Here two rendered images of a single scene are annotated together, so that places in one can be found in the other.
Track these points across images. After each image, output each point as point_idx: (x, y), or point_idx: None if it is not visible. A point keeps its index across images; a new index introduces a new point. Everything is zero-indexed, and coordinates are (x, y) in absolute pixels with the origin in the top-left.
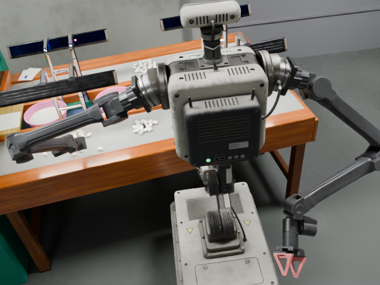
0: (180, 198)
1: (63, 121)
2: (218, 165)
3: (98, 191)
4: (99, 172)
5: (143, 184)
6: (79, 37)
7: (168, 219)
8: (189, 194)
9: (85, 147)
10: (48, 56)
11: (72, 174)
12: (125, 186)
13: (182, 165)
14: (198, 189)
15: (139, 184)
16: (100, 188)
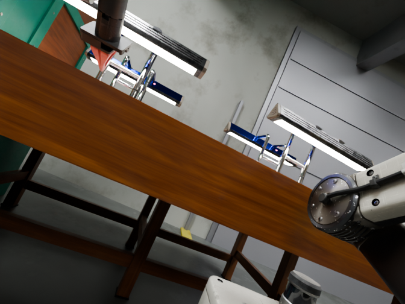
0: (228, 294)
1: None
2: None
3: (18, 268)
4: (101, 105)
5: (97, 295)
6: (158, 85)
7: None
8: (248, 296)
9: (119, 47)
10: (126, 62)
11: (44, 60)
12: (67, 283)
13: (254, 215)
14: (264, 297)
15: (91, 291)
16: (69, 148)
